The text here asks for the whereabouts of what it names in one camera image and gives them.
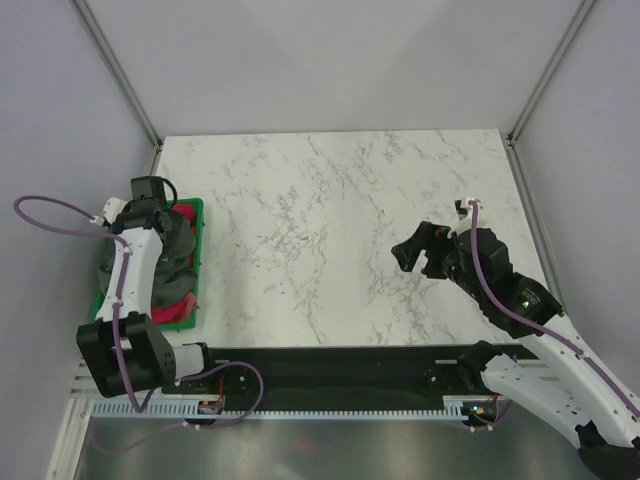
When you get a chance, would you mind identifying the green plastic bin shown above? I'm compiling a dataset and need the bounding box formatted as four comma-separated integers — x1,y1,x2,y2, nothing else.
93,198,203,330

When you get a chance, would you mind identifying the pink t shirt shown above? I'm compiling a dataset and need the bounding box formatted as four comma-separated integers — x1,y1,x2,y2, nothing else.
151,203,198,325

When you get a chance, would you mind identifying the white slotted cable duct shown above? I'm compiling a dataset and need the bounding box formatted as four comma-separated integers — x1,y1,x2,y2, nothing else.
91,398,468,421

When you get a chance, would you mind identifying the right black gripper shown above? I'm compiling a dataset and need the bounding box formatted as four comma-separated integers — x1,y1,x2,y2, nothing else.
391,220,487,303

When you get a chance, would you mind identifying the aluminium frame post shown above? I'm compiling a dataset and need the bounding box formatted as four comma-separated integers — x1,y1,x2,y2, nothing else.
69,0,163,151
505,0,601,146

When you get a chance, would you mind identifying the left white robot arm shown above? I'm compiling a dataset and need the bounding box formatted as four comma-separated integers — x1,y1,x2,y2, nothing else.
76,200,220,398

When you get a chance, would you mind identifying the dark grey t shirt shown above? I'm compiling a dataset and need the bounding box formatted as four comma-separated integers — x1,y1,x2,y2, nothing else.
96,208,198,321

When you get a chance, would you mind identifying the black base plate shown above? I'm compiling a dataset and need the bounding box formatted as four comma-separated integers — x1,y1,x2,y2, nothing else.
162,345,490,410

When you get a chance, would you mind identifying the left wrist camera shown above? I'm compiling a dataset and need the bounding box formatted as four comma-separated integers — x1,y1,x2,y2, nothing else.
129,175,178,211

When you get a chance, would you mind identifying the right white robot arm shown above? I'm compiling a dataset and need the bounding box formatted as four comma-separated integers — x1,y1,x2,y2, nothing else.
391,219,639,479

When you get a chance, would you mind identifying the left aluminium frame post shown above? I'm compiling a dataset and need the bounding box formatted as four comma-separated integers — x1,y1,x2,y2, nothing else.
69,0,163,151

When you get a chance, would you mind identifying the right aluminium frame post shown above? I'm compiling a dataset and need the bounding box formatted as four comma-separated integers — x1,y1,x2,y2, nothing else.
505,0,601,146

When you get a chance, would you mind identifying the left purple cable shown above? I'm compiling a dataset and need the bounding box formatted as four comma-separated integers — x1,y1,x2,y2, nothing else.
13,195,266,456

